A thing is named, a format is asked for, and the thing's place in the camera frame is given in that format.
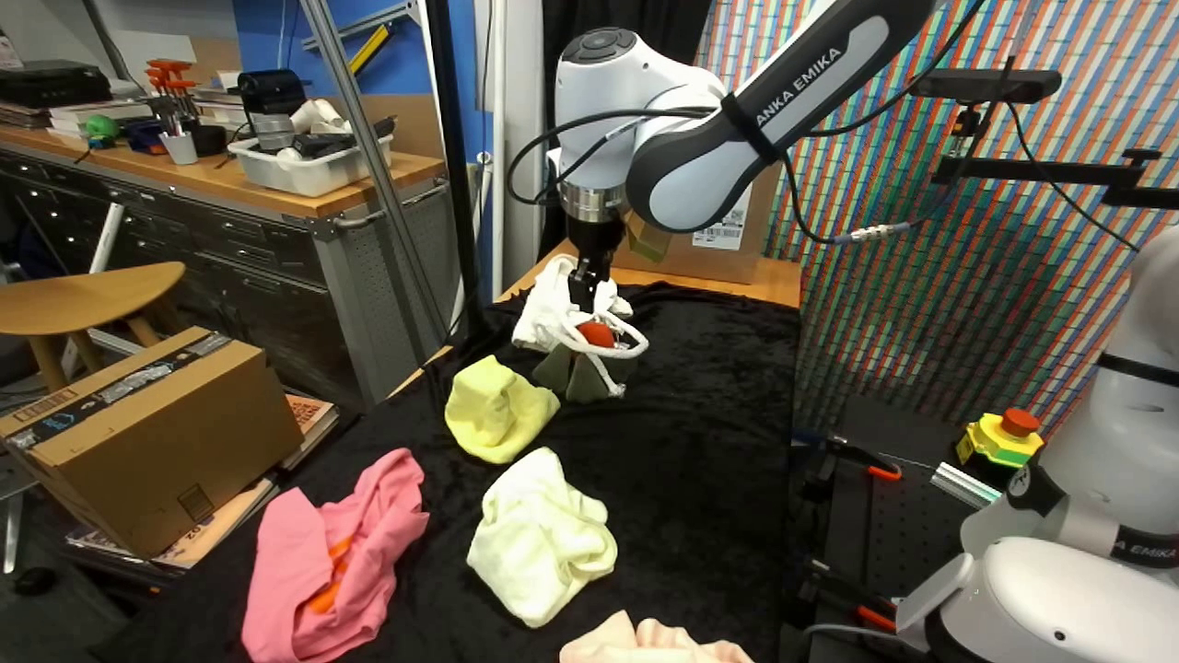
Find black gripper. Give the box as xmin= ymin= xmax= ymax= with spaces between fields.
xmin=565 ymin=216 xmax=619 ymax=323

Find small white cloth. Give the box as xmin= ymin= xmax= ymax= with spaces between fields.
xmin=593 ymin=272 xmax=639 ymax=323

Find large white terry towel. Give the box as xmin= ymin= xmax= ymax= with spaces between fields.
xmin=509 ymin=249 xmax=624 ymax=355

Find white hose ring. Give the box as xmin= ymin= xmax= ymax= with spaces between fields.
xmin=539 ymin=306 xmax=656 ymax=406

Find yellow cloth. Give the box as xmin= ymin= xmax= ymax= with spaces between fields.
xmin=441 ymin=355 xmax=565 ymax=469

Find red plush toy green leaves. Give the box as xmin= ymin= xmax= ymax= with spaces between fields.
xmin=531 ymin=313 xmax=648 ymax=406

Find large carton white labels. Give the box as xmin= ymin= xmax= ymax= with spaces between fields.
xmin=612 ymin=145 xmax=791 ymax=280

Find black vertical pole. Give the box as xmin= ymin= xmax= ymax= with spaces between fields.
xmin=420 ymin=0 xmax=485 ymax=342

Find black table cloth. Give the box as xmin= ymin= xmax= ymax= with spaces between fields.
xmin=96 ymin=275 xmax=864 ymax=663

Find light green cloth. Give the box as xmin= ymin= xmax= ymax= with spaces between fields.
xmin=466 ymin=442 xmax=624 ymax=632

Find silver slanted pole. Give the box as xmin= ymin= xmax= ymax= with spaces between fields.
xmin=295 ymin=0 xmax=456 ymax=360

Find black curtain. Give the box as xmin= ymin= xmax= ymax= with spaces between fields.
xmin=539 ymin=0 xmax=718 ymax=255

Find white plastic bin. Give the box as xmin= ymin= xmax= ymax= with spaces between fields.
xmin=224 ymin=113 xmax=398 ymax=197

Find black clamp orange tip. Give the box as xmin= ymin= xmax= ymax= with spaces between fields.
xmin=818 ymin=431 xmax=913 ymax=485
xmin=796 ymin=558 xmax=908 ymax=642

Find grey workbench wooden top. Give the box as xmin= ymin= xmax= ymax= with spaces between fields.
xmin=0 ymin=123 xmax=467 ymax=412

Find peach cloth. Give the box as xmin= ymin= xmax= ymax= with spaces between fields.
xmin=555 ymin=609 xmax=757 ymax=663

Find pink cloth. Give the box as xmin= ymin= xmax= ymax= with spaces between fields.
xmin=240 ymin=444 xmax=434 ymax=663

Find black jar appliance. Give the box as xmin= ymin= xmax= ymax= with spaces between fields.
xmin=235 ymin=65 xmax=311 ymax=140

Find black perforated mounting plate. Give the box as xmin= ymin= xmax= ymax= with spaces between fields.
xmin=786 ymin=398 xmax=986 ymax=663

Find yellow red emergency stop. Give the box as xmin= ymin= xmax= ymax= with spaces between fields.
xmin=956 ymin=400 xmax=1050 ymax=475

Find brown cardboard box black tape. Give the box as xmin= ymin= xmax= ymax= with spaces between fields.
xmin=0 ymin=323 xmax=305 ymax=565

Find orange small item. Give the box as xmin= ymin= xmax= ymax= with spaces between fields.
xmin=143 ymin=54 xmax=202 ymax=98

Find black horizontal bar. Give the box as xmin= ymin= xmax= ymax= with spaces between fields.
xmin=930 ymin=145 xmax=1179 ymax=215

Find wooden stool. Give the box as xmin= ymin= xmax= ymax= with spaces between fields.
xmin=0 ymin=256 xmax=192 ymax=385

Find green small item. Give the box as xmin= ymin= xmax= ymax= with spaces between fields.
xmin=79 ymin=110 xmax=128 ymax=152

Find black flat case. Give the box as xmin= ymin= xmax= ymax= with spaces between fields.
xmin=0 ymin=62 xmax=119 ymax=110

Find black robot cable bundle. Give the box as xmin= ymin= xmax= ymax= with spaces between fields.
xmin=505 ymin=0 xmax=986 ymax=249

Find black bar-shaped camera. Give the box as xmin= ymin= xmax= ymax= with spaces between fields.
xmin=909 ymin=65 xmax=1068 ymax=107

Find white metal rail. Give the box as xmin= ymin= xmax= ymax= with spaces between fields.
xmin=54 ymin=197 xmax=128 ymax=372

